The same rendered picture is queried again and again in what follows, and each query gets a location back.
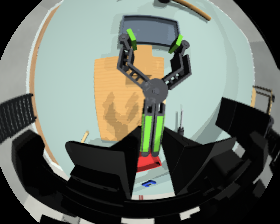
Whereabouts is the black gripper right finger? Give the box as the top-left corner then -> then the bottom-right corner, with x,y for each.
161,126 -> 236,196

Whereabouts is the black mallet with wooden handle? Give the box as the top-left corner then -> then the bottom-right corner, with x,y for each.
158,0 -> 211,21

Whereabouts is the red shallow tray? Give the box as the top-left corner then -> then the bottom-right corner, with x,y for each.
136,151 -> 162,173

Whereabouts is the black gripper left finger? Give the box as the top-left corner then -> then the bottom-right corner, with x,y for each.
65,126 -> 142,199

